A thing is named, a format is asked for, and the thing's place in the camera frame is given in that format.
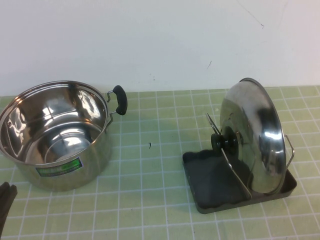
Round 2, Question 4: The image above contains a grey lid rack with wires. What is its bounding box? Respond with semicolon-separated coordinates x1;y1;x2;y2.
181;111;298;215

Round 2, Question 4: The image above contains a stainless steel pot lid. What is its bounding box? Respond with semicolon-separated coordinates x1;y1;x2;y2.
210;77;287;196

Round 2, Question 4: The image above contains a green grid mat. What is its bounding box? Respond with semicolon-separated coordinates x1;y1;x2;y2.
0;86;320;240

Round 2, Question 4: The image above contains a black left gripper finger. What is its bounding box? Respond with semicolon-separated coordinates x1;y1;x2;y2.
0;181;10;240
4;184;19;226

